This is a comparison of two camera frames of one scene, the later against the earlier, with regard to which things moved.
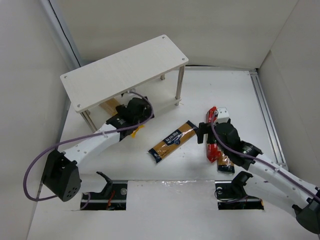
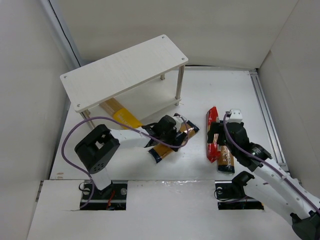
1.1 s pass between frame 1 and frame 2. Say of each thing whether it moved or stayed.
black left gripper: moved
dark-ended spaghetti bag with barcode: stayed
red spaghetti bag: stayed
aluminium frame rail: stayed
